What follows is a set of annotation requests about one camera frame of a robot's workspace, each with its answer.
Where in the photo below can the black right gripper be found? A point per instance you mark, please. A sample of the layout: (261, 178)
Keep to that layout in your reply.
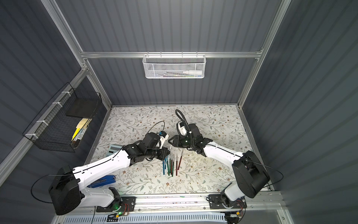
(177, 140)

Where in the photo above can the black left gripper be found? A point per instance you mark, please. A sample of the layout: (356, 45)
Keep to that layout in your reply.
(163, 152)

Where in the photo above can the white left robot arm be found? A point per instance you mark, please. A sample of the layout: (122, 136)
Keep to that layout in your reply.
(71, 189)

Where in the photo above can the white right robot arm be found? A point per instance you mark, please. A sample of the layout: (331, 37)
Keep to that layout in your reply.
(250, 175)

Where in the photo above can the dark red carving knife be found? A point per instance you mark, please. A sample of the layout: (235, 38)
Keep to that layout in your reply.
(180, 160)

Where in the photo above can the blue stapler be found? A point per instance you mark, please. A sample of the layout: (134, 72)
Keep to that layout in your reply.
(106, 180)

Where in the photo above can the white tube in basket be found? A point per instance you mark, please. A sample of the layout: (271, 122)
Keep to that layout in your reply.
(193, 72)

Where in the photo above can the yellow sticky note pad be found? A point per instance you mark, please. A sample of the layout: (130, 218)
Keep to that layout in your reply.
(81, 129)

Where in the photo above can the black notebook in basket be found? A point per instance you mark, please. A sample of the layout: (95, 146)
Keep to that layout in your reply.
(83, 108)

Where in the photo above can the white ventilated front panel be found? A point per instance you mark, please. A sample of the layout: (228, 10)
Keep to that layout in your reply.
(149, 218)

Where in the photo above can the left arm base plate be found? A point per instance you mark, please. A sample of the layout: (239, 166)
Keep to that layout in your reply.
(125, 204)

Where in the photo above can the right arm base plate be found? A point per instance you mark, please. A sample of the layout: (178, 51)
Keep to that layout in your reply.
(218, 201)

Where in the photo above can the white wire mesh basket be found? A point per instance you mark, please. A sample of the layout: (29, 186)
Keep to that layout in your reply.
(171, 66)

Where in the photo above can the black wire wall basket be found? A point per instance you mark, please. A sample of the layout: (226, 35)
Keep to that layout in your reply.
(53, 130)

